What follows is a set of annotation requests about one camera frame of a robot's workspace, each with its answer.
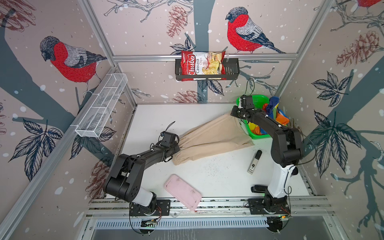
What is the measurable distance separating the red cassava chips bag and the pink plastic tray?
0.61 meters

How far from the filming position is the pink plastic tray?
0.74m

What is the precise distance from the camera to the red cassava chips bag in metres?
0.87

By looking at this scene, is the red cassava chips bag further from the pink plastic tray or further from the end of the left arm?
the pink plastic tray
